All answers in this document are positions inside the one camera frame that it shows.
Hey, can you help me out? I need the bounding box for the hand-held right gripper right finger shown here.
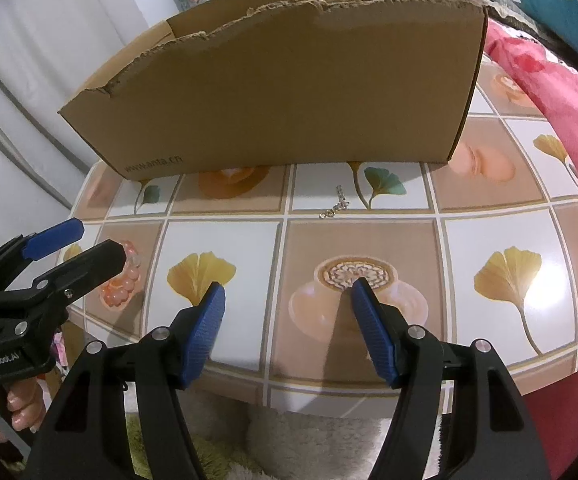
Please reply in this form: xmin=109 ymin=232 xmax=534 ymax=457
xmin=351 ymin=277 xmax=550 ymax=480

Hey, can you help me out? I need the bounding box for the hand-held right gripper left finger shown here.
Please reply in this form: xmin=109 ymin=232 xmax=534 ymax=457
xmin=28 ymin=281 xmax=227 ymax=480

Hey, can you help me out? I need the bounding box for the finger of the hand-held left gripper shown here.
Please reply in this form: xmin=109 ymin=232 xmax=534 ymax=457
xmin=0 ymin=239 xmax=128 ymax=342
xmin=0 ymin=217 xmax=86 ymax=295

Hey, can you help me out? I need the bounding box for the pink bead bracelet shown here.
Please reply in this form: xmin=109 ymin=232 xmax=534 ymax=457
xmin=100 ymin=240 xmax=142 ymax=308

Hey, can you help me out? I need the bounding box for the small silver chain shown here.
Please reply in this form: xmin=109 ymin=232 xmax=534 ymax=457
xmin=319 ymin=184 xmax=351 ymax=220

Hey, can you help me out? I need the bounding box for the brown cardboard box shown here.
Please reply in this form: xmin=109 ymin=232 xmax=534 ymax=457
xmin=58 ymin=0 xmax=487 ymax=182

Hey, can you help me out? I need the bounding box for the person's left hand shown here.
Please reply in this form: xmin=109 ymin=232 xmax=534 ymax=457
xmin=0 ymin=377 xmax=47 ymax=443

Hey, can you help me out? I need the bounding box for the white green fluffy rug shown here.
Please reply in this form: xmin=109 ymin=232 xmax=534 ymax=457
xmin=124 ymin=390 xmax=450 ymax=480

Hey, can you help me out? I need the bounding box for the white cloth with grey stripes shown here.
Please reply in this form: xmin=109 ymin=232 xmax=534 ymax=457
xmin=0 ymin=0 xmax=180 ymax=271

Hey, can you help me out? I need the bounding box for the pink floral blanket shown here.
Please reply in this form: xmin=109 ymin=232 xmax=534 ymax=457
xmin=483 ymin=19 xmax=578 ymax=480

